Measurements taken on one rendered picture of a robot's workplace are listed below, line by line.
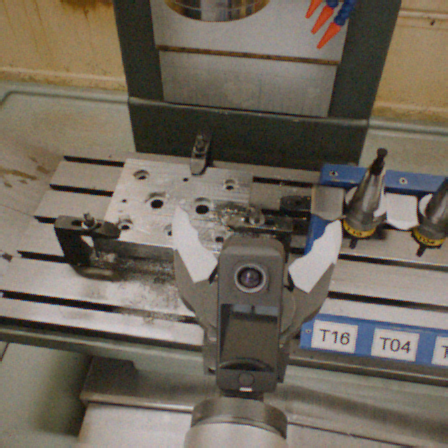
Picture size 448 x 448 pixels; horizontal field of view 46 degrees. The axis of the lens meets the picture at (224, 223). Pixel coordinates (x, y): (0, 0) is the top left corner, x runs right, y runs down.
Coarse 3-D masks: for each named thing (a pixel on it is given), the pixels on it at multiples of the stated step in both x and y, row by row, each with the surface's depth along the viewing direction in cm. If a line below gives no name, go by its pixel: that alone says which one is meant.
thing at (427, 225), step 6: (426, 198) 80; (420, 204) 79; (420, 210) 78; (426, 210) 78; (420, 216) 78; (426, 216) 77; (420, 222) 79; (426, 222) 78; (432, 222) 77; (438, 222) 77; (444, 222) 77; (420, 228) 79; (426, 228) 78; (432, 228) 78; (438, 228) 78; (444, 228) 78; (432, 234) 78
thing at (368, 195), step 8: (368, 168) 74; (384, 168) 74; (368, 176) 74; (376, 176) 73; (384, 176) 74; (360, 184) 76; (368, 184) 75; (376, 184) 74; (360, 192) 77; (368, 192) 76; (376, 192) 75; (352, 200) 79; (360, 200) 77; (368, 200) 76; (376, 200) 77; (360, 208) 78; (368, 208) 77; (376, 208) 78
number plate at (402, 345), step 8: (376, 336) 96; (384, 336) 96; (392, 336) 96; (400, 336) 95; (408, 336) 95; (416, 336) 95; (376, 344) 96; (384, 344) 96; (392, 344) 96; (400, 344) 96; (408, 344) 96; (416, 344) 95; (376, 352) 97; (384, 352) 96; (392, 352) 96; (400, 352) 96; (408, 352) 96
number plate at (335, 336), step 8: (320, 328) 97; (328, 328) 97; (336, 328) 97; (344, 328) 96; (352, 328) 96; (320, 336) 97; (328, 336) 97; (336, 336) 97; (344, 336) 97; (352, 336) 97; (312, 344) 98; (320, 344) 98; (328, 344) 97; (336, 344) 97; (344, 344) 97; (352, 344) 97; (352, 352) 97
